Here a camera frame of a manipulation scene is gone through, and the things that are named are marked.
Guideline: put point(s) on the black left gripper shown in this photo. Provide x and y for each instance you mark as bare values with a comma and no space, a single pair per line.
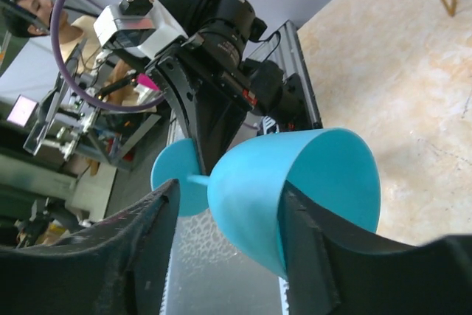
202,82

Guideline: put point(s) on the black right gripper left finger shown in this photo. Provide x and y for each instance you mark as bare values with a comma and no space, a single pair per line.
117,266

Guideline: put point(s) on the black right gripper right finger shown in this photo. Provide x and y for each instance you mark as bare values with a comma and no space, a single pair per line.
336,267

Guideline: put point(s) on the teal wine glass front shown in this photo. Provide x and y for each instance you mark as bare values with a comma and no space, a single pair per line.
333,167

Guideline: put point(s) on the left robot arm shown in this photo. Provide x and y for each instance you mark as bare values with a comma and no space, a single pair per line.
287,99

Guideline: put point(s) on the pink monitor screen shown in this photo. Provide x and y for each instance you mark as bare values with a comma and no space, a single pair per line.
22,111

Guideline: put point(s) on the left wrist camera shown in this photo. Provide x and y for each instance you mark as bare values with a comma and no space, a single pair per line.
146,26

